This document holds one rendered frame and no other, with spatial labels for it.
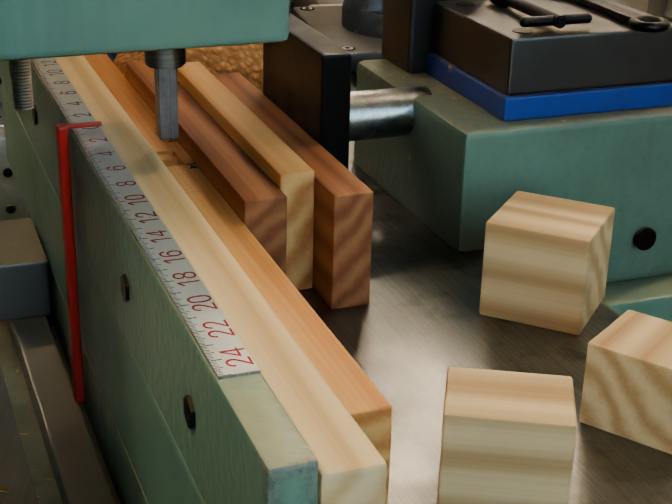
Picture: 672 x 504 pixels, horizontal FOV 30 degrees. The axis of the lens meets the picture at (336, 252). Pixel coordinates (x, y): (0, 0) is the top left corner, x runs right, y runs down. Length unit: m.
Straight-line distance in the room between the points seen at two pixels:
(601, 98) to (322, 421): 0.31
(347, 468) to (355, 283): 0.21
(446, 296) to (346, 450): 0.22
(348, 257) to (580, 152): 0.14
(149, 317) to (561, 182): 0.24
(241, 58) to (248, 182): 0.31
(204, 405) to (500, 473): 0.10
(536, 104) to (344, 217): 0.13
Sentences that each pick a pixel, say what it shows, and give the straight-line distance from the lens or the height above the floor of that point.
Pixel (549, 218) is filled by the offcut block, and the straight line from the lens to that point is 0.54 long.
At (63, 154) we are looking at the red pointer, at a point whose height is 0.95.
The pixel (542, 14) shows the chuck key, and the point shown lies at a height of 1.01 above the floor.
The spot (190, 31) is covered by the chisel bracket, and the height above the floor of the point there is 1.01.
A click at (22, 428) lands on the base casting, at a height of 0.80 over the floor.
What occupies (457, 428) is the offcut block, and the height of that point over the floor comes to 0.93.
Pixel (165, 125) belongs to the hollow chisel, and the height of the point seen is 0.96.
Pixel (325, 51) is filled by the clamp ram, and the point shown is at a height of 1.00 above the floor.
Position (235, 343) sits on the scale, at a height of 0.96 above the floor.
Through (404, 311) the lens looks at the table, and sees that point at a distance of 0.54.
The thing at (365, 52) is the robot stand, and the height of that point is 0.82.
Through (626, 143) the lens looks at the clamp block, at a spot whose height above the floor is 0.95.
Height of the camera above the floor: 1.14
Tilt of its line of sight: 23 degrees down
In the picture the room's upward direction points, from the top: 1 degrees clockwise
